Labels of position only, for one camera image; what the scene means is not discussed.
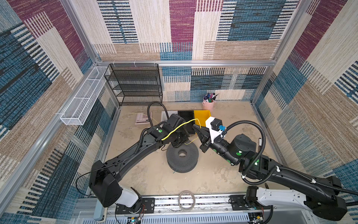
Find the white plastic bin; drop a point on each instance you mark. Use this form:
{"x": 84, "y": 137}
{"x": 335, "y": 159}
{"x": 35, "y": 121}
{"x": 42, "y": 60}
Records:
{"x": 164, "y": 115}

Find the white wire mesh basket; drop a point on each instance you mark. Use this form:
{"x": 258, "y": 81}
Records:
{"x": 80, "y": 106}

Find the black wire mesh shelf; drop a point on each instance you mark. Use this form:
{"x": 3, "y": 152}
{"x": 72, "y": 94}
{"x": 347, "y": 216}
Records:
{"x": 135, "y": 84}

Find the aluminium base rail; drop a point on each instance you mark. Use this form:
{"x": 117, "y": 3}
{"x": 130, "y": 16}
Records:
{"x": 224, "y": 208}

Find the yellow plastic bin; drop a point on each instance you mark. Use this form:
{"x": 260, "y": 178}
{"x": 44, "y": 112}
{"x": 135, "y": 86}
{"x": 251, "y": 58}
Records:
{"x": 202, "y": 114}

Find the black plastic bin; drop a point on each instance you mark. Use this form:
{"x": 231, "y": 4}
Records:
{"x": 187, "y": 116}

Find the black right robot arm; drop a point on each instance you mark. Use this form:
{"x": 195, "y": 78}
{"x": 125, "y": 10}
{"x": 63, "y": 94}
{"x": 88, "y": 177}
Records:
{"x": 271, "y": 183}

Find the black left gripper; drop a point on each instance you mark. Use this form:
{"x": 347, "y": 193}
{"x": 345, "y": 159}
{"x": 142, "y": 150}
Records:
{"x": 185, "y": 137}

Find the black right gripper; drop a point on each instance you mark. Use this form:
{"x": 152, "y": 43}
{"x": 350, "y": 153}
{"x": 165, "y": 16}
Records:
{"x": 204, "y": 136}

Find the pink metal pen bucket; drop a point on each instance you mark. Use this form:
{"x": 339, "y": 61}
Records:
{"x": 208, "y": 105}

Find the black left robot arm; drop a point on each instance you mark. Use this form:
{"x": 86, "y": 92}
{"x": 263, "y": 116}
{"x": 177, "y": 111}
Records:
{"x": 104, "y": 177}

